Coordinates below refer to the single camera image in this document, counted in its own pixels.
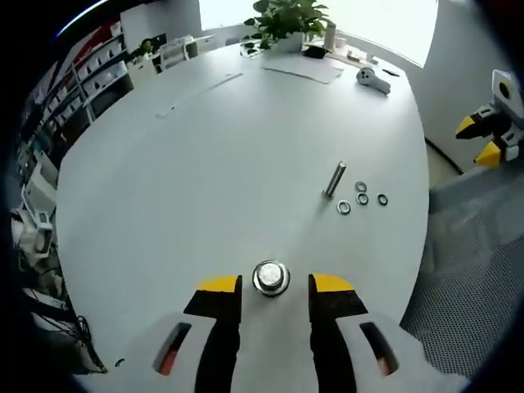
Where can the small black object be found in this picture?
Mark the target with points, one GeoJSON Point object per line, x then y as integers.
{"type": "Point", "coordinates": [314, 51]}

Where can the storage shelving unit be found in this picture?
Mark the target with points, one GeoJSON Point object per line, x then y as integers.
{"type": "Point", "coordinates": [82, 82]}

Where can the grey mesh office chair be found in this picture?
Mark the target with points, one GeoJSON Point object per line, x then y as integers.
{"type": "Point", "coordinates": [471, 286]}

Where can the green potted plant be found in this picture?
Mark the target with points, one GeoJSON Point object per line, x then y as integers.
{"type": "Point", "coordinates": [286, 18]}

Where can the small metal threaded stud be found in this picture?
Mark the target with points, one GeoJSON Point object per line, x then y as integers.
{"type": "Point", "coordinates": [335, 178]}

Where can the white paper sheet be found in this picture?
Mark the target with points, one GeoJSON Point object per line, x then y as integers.
{"type": "Point", "coordinates": [305, 70]}

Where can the steel bolt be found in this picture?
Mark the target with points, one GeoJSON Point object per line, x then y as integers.
{"type": "Point", "coordinates": [287, 280]}

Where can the white plant pot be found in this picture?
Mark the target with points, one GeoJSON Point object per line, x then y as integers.
{"type": "Point", "coordinates": [291, 42]}

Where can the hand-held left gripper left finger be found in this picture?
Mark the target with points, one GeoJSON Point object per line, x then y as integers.
{"type": "Point", "coordinates": [180, 356]}

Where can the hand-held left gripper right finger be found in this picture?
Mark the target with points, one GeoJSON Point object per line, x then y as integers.
{"type": "Point", "coordinates": [348, 352]}

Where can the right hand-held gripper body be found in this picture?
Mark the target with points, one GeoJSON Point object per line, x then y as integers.
{"type": "Point", "coordinates": [507, 94]}

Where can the white handheld controller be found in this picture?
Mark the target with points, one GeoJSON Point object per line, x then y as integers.
{"type": "Point", "coordinates": [370, 79]}

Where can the white cylinder bottle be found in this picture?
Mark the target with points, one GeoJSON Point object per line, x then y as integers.
{"type": "Point", "coordinates": [330, 37]}

